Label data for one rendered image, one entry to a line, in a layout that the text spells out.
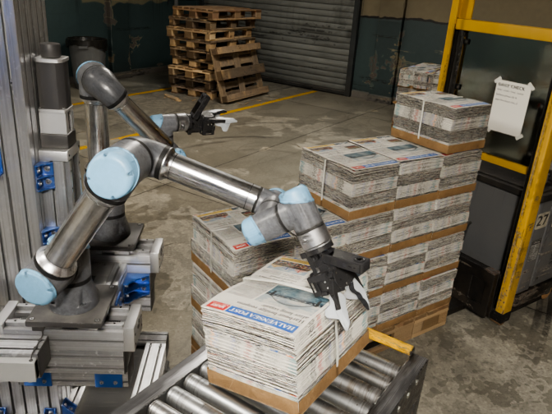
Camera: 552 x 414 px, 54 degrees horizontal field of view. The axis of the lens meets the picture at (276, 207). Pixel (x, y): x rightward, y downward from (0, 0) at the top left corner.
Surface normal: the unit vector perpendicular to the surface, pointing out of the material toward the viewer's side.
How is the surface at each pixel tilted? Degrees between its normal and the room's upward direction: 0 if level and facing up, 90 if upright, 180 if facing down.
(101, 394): 0
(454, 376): 0
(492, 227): 90
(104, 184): 84
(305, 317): 9
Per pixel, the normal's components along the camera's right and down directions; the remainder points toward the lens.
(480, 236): -0.83, 0.17
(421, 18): -0.56, 0.29
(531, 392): 0.07, -0.92
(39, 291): -0.23, 0.46
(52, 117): 0.04, 0.39
